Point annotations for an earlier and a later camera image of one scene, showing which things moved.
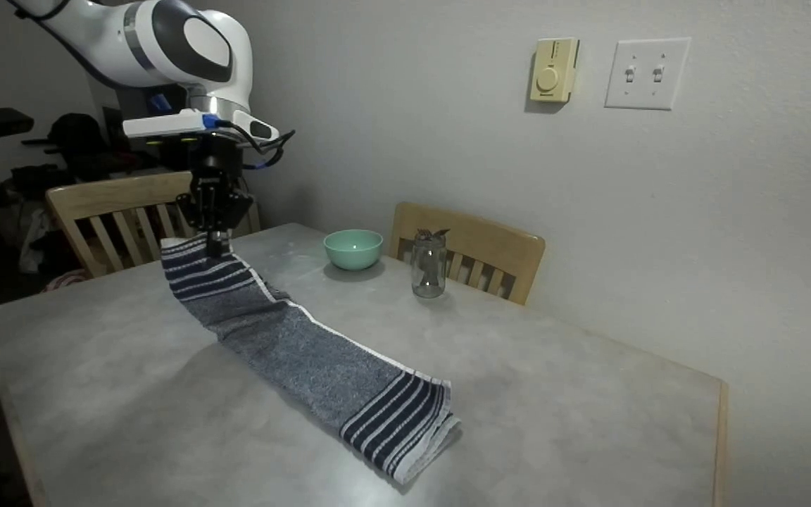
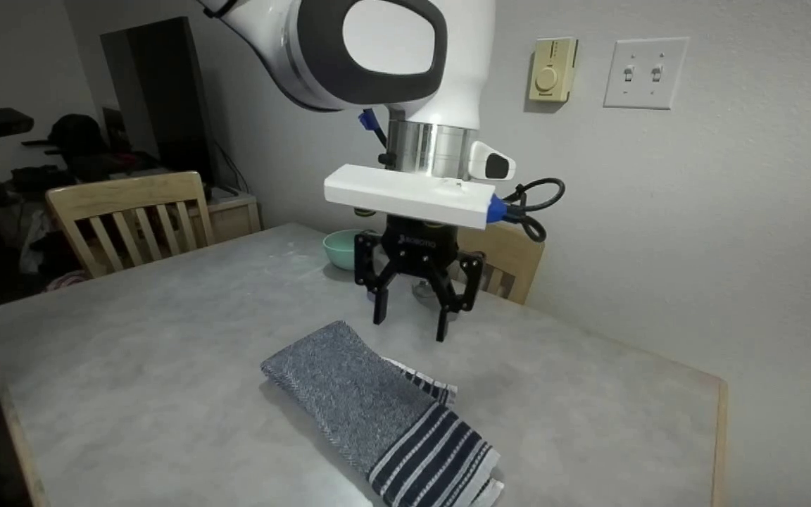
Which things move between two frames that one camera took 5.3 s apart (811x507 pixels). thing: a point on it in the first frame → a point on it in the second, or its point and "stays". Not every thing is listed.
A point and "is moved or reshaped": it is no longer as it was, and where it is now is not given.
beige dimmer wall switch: x=552 y=69 stays
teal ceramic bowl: x=352 y=248 stays
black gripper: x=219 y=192 → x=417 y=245
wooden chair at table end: x=120 y=223 stays
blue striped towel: x=400 y=420 is moved or reshaped
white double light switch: x=645 y=75 stays
